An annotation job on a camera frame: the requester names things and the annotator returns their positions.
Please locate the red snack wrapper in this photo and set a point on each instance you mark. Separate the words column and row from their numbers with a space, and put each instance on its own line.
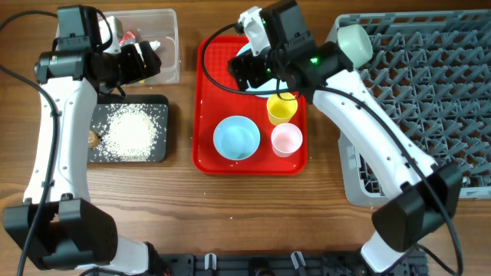
column 128, row 38

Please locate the light blue plate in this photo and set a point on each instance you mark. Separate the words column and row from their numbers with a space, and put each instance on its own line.
column 269, row 85

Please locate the yellow plastic cup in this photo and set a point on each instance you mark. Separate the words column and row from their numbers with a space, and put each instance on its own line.
column 281, row 108

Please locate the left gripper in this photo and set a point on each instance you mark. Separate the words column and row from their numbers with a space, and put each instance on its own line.
column 136, row 71

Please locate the white paper napkin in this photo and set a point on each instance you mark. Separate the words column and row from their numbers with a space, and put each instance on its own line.
column 153, row 46

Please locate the brown food scrap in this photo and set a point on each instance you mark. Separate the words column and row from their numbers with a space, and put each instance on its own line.
column 93, row 140

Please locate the pink plastic cup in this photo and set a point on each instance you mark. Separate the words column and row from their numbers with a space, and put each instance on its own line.
column 286, row 139

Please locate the grey dishwasher rack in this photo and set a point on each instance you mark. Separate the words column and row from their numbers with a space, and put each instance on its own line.
column 431, row 74

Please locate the light blue bowl with food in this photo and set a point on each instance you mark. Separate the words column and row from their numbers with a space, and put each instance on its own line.
column 236, row 138

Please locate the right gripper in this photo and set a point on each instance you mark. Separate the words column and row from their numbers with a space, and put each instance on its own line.
column 238, row 66

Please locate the black waste tray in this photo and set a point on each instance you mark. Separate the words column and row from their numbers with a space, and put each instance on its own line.
column 159, row 153

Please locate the pile of white rice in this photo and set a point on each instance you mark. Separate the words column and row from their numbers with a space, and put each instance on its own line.
column 128, row 132

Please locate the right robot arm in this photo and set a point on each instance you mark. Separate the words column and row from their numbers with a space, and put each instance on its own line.
column 421, row 195

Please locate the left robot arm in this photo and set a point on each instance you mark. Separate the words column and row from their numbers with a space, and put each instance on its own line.
column 57, row 227

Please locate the clear plastic waste bin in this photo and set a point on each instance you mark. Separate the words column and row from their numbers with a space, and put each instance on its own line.
column 155, row 25

